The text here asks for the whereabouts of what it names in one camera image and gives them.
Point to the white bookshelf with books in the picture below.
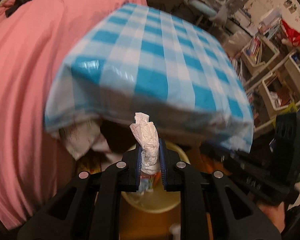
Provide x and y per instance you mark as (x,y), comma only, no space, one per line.
(270,71)

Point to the grey blue desk chair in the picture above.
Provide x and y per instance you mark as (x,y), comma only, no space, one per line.
(222,2)

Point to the clear plastic bag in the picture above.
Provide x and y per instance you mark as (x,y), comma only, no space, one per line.
(235,43)

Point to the floral cloth under table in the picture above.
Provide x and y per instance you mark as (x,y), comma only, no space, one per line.
(79,138)

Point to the pink bed duvet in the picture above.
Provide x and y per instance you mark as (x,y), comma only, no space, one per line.
(33,42)

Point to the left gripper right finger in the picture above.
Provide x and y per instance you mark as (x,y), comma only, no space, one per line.
(212,206)

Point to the person's right hand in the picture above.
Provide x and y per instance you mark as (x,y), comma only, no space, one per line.
(275,213)

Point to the yellow trash bin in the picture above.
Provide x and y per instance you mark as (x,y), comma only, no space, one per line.
(151,196)

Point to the blue white checkered tablecloth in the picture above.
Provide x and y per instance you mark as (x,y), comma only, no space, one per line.
(140,59)

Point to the white tissue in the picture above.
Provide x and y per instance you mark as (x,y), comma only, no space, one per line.
(145,133)

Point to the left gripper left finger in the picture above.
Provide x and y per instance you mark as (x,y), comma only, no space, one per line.
(89,206)

